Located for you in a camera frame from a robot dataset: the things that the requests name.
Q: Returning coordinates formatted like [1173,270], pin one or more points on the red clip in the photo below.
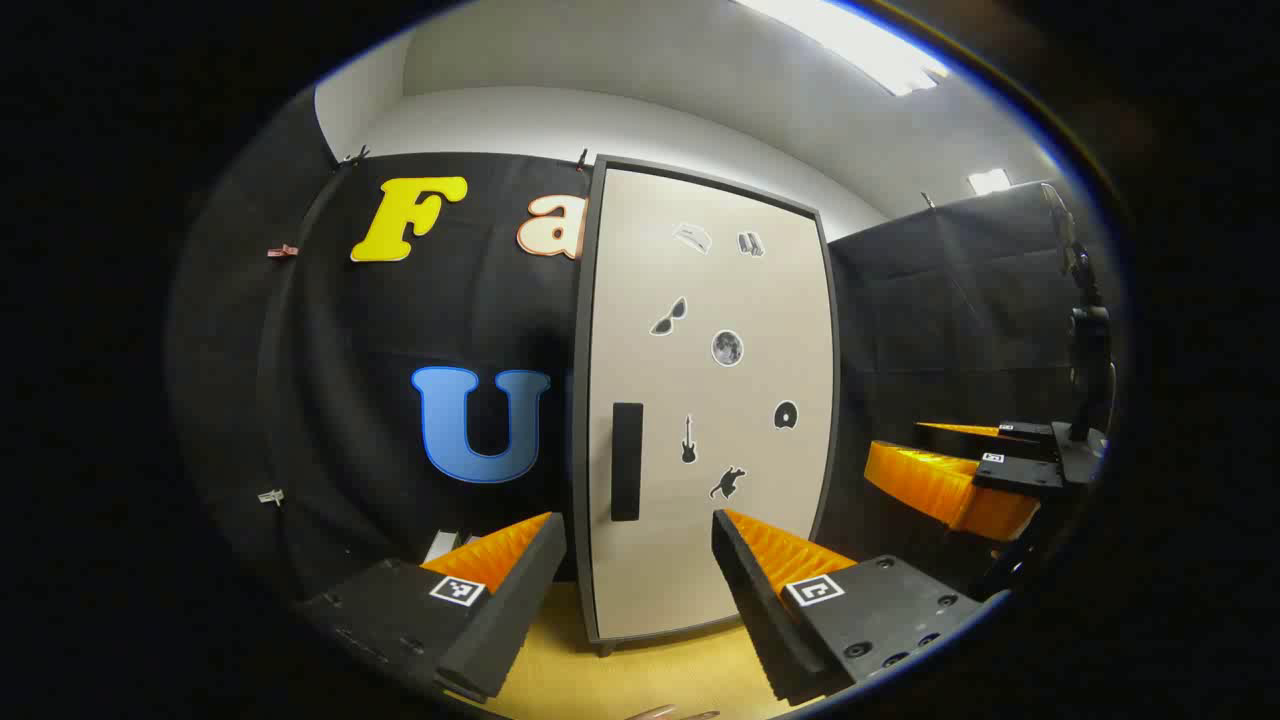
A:
[283,250]

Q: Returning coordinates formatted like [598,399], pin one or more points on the black backdrop cloth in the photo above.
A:
[330,400]

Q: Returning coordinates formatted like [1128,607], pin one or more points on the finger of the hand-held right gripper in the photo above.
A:
[930,485]
[1025,430]

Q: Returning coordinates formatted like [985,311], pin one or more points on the grey cabinet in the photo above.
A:
[582,450]

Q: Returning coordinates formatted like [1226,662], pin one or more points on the small ceiling light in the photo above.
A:
[988,181]

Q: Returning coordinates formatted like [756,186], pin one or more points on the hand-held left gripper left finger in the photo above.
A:
[520,600]

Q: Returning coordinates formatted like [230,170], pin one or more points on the white clip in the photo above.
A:
[270,496]

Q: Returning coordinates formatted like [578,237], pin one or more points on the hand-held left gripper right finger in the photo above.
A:
[760,610]

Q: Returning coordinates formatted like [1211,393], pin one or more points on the brown book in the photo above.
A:
[440,545]

